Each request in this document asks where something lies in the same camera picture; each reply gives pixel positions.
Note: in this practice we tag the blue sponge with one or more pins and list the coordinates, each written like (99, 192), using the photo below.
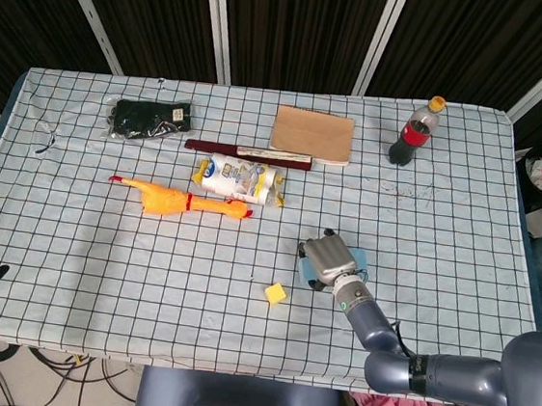
(305, 270)

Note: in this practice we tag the cola bottle yellow cap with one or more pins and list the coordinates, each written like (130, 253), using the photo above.
(411, 135)

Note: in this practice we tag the brown paper notebook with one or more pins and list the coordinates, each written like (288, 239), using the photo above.
(312, 134)

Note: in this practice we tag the black gloves in bag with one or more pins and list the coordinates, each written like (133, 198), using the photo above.
(149, 117)

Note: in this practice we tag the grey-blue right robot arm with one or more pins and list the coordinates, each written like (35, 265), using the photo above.
(456, 377)

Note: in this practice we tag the white snack bag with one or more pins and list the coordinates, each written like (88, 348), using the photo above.
(234, 180)

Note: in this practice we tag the dark red flat box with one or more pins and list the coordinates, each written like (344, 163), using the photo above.
(209, 147)

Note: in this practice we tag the checkered light blue tablecloth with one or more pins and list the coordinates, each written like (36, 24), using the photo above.
(99, 267)

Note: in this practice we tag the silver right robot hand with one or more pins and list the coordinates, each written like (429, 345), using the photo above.
(330, 260)

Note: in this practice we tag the grey-blue robot torso base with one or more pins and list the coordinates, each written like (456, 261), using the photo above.
(230, 402)

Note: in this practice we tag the small yellow foam cube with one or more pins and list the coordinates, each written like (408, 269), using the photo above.
(275, 294)

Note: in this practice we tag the yellow rubber chicken toy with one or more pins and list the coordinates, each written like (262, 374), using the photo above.
(160, 198)

